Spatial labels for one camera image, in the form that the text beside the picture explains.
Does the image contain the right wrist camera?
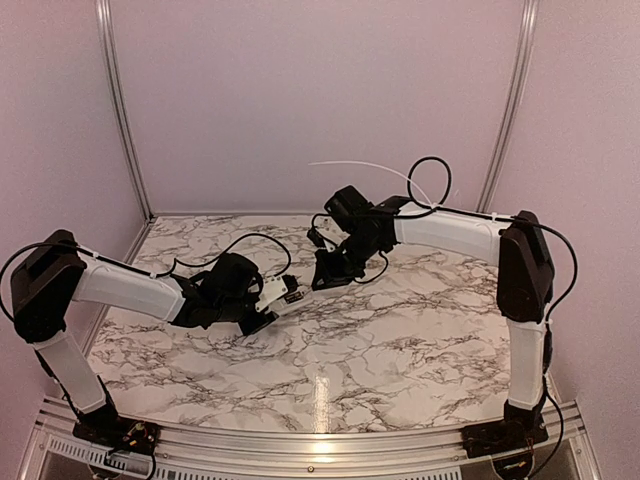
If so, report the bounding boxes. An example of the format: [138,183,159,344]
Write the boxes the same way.
[306,214,337,252]

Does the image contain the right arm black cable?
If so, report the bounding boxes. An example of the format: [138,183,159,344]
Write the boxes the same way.
[309,156,580,451]

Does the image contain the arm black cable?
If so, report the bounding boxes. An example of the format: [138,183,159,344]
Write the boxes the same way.
[0,232,292,321]
[309,156,580,451]

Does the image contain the white remote control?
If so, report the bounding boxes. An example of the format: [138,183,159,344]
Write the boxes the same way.
[270,289,315,317]

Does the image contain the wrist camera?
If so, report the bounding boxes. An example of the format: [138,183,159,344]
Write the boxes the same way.
[255,274,301,311]
[306,214,337,252]

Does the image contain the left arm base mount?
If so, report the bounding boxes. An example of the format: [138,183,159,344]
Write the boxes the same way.
[73,404,160,455]

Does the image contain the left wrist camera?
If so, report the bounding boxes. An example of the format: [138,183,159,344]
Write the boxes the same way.
[255,274,301,311]

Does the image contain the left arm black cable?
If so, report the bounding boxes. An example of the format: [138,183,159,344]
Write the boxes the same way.
[0,232,292,321]

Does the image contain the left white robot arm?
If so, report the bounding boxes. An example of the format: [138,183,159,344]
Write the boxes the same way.
[1,230,296,445]

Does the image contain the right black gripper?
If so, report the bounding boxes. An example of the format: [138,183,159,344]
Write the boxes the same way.
[311,231,384,290]

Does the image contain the right aluminium frame post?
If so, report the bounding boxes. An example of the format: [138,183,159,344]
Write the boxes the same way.
[475,0,540,212]

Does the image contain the left aluminium frame post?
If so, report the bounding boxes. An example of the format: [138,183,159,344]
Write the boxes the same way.
[95,0,154,223]

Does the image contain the aluminium frame post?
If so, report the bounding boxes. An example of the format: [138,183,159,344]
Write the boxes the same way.
[475,0,540,212]
[95,0,154,223]

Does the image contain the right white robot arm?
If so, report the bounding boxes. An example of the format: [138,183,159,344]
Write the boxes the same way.
[308,185,555,448]

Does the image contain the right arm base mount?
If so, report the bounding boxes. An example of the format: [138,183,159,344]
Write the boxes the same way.
[461,398,549,458]

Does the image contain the white zip tie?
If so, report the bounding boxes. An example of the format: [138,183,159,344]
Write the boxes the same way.
[308,160,439,211]

